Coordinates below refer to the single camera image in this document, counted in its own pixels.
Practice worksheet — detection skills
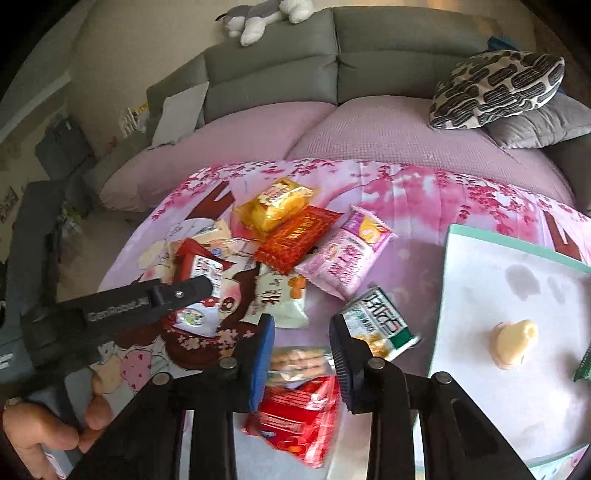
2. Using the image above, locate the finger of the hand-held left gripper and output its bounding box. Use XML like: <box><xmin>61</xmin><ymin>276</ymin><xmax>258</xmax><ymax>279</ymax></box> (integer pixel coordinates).
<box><xmin>59</xmin><ymin>275</ymin><xmax>214</xmax><ymax>341</ymax></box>

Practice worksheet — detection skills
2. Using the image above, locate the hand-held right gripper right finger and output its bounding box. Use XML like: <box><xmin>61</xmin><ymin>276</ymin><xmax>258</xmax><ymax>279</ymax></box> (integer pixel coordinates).
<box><xmin>329</xmin><ymin>315</ymin><xmax>536</xmax><ymax>480</ymax></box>

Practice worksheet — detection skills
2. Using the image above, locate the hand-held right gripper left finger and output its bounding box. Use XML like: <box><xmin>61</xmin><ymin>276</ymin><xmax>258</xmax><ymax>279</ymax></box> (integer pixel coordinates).
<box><xmin>69</xmin><ymin>315</ymin><xmax>276</xmax><ymax>480</ymax></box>

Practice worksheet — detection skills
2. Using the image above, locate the clear biscuit packet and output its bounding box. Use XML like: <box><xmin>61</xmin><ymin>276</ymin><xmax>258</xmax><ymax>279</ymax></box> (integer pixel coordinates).
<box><xmin>268</xmin><ymin>347</ymin><xmax>336</xmax><ymax>387</ymax></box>

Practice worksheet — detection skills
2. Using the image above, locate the red and white snack packet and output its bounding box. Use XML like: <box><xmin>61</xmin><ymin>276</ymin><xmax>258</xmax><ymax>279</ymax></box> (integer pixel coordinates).
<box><xmin>173</xmin><ymin>239</ymin><xmax>236</xmax><ymax>297</ymax></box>

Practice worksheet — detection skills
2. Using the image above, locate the beige snack packet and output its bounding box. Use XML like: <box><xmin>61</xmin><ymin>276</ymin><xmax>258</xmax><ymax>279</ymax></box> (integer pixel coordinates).
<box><xmin>191</xmin><ymin>218</ymin><xmax>232</xmax><ymax>246</ymax></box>

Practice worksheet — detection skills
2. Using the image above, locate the white tray green rim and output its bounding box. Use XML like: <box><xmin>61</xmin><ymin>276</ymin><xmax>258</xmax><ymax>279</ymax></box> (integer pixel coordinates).
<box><xmin>427</xmin><ymin>224</ymin><xmax>591</xmax><ymax>480</ymax></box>

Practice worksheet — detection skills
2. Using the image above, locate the person's left hand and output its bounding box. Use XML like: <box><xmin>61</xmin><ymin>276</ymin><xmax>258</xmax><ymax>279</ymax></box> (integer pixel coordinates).
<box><xmin>2</xmin><ymin>369</ymin><xmax>114</xmax><ymax>480</ymax></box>

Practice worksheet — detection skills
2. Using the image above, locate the white packet green cartoon print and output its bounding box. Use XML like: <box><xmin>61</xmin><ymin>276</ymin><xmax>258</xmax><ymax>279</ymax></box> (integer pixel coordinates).
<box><xmin>174</xmin><ymin>300</ymin><xmax>223</xmax><ymax>337</ymax></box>

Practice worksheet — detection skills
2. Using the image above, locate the green and white snack packet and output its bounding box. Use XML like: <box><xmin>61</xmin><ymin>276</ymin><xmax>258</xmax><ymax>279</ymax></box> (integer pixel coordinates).
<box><xmin>341</xmin><ymin>287</ymin><xmax>422</xmax><ymax>361</ymax></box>

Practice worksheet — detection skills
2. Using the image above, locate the white snack packet orange print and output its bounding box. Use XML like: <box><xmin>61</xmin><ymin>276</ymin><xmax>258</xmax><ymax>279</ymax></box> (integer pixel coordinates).
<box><xmin>241</xmin><ymin>263</ymin><xmax>309</xmax><ymax>329</ymax></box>

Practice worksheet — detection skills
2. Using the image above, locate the white and blue snack packet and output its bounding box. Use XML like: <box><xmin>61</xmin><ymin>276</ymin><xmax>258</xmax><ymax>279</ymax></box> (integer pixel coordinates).
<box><xmin>203</xmin><ymin>237</ymin><xmax>253</xmax><ymax>260</ymax></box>

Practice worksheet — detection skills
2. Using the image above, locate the pink snack packet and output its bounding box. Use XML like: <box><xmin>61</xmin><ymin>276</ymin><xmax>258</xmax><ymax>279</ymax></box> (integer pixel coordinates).
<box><xmin>294</xmin><ymin>205</ymin><xmax>399</xmax><ymax>304</ymax></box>

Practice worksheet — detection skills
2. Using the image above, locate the red-orange snack packet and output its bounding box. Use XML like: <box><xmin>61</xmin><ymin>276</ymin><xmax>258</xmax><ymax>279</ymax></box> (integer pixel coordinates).
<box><xmin>253</xmin><ymin>206</ymin><xmax>343</xmax><ymax>276</ymax></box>

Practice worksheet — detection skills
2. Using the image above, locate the yellow snack packet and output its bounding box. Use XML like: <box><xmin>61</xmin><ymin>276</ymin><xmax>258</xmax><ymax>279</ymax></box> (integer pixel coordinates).
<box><xmin>232</xmin><ymin>176</ymin><xmax>321</xmax><ymax>241</ymax></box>

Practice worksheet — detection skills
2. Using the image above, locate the cream round pastry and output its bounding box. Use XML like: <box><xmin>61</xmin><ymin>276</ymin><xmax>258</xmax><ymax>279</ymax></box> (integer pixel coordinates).
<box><xmin>492</xmin><ymin>319</ymin><xmax>539</xmax><ymax>370</ymax></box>

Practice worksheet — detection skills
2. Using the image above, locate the dark storage box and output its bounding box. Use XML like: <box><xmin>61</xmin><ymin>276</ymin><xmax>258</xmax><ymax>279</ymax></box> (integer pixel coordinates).
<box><xmin>34</xmin><ymin>115</ymin><xmax>94</xmax><ymax>182</ymax></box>

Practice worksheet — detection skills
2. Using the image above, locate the pink printed blanket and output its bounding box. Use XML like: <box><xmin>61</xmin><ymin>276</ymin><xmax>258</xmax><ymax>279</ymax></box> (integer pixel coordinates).
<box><xmin>90</xmin><ymin>159</ymin><xmax>591</xmax><ymax>480</ymax></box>

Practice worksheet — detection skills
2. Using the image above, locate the light grey pillow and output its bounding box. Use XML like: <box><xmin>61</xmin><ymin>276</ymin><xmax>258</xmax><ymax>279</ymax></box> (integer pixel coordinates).
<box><xmin>151</xmin><ymin>82</ymin><xmax>210</xmax><ymax>149</ymax></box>

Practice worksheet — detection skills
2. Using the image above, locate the pink sofa cover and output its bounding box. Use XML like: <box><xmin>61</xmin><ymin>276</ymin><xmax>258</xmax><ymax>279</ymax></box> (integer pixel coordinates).
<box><xmin>99</xmin><ymin>97</ymin><xmax>576</xmax><ymax>214</ymax></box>

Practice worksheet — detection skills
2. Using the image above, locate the dark green snack packet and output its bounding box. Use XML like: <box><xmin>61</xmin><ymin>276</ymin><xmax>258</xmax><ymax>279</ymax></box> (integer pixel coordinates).
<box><xmin>573</xmin><ymin>344</ymin><xmax>591</xmax><ymax>383</ymax></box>

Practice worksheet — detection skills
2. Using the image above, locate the grey and white plush toy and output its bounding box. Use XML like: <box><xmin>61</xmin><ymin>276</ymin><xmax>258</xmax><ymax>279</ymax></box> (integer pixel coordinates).
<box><xmin>215</xmin><ymin>0</ymin><xmax>315</xmax><ymax>46</ymax></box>

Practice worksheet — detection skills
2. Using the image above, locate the grey sofa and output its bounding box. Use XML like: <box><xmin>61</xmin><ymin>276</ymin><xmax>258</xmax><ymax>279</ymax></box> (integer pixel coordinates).
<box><xmin>85</xmin><ymin>6</ymin><xmax>591</xmax><ymax>217</ymax></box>

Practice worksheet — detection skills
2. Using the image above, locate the black and white patterned pillow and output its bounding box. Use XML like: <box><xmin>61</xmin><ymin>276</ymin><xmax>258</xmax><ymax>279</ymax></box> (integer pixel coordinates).
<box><xmin>429</xmin><ymin>50</ymin><xmax>566</xmax><ymax>130</ymax></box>

